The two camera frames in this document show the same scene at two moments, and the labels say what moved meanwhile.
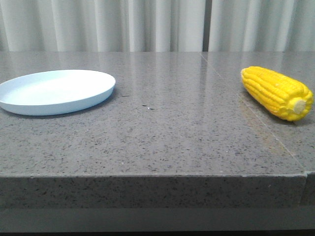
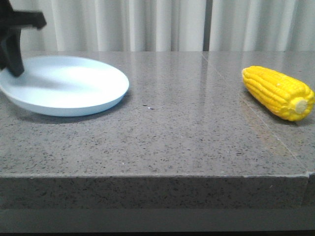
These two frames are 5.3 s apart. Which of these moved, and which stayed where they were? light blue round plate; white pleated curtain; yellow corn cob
Moved: light blue round plate
Stayed: yellow corn cob; white pleated curtain
